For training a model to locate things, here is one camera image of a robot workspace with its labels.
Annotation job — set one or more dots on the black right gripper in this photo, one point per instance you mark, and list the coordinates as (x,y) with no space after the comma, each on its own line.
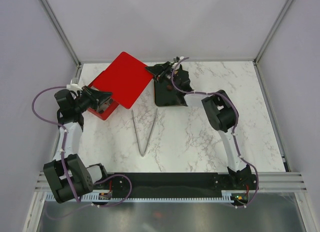
(160,71)

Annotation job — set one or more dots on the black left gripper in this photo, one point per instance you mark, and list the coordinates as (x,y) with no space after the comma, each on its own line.
(100,97)

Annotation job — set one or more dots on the red box lid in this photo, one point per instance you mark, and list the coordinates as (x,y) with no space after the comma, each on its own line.
(126,78)

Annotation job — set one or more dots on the metal tongs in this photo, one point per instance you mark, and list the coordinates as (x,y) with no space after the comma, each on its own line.
(143,150)

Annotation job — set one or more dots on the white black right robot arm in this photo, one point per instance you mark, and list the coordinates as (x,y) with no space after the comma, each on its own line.
(221,114)

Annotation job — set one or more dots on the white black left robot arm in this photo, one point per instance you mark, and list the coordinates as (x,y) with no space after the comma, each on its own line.
(67,175)

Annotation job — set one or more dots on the red chocolate box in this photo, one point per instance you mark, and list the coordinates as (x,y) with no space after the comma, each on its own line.
(105,112)

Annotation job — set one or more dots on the dark green tray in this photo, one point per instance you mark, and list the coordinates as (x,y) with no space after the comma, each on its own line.
(166,98)

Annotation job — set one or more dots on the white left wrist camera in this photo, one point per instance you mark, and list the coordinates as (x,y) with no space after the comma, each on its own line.
(74,85)

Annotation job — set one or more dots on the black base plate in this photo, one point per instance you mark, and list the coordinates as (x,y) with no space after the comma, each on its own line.
(177,185)

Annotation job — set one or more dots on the white slotted cable duct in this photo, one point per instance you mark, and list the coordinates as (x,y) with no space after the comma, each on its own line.
(225,197)

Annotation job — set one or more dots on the aluminium frame rail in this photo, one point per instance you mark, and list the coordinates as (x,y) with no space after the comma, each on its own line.
(281,182)

